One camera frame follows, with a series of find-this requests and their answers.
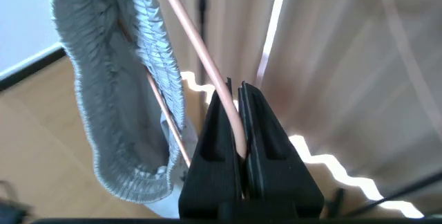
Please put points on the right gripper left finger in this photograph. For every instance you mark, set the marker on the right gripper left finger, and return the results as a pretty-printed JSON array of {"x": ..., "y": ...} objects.
[{"x": 210, "y": 175}]

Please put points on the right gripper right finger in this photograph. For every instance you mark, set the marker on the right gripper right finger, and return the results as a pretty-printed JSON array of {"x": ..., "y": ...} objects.
[{"x": 276, "y": 175}]

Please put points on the pink clothes hanger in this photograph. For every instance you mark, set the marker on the pink clothes hanger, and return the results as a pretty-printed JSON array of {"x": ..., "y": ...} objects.
[{"x": 207, "y": 61}]

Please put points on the pale grey shorts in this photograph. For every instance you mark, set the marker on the pale grey shorts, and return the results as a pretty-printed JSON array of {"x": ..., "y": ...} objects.
[{"x": 114, "y": 113}]

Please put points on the black clothes rack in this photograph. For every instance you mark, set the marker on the black clothes rack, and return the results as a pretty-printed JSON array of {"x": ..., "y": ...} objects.
[{"x": 202, "y": 27}]

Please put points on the beige curtain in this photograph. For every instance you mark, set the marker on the beige curtain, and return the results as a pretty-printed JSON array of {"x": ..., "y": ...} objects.
[{"x": 345, "y": 61}]

